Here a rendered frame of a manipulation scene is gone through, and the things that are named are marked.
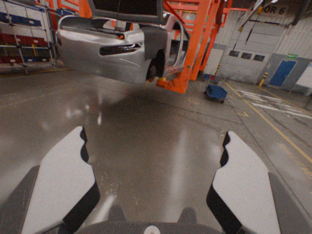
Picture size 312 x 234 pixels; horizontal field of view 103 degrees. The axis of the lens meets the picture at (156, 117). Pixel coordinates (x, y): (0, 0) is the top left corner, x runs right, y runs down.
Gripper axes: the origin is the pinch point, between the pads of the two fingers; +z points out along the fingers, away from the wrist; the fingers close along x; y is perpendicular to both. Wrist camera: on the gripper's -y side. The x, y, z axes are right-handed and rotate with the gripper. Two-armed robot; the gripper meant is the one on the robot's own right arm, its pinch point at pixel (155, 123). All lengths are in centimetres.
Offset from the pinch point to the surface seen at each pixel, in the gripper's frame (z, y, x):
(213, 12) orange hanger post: 435, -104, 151
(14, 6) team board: 453, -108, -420
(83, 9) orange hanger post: 359, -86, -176
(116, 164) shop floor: 95, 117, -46
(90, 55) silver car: 181, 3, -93
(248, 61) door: 1065, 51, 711
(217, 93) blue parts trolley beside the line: 400, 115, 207
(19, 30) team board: 449, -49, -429
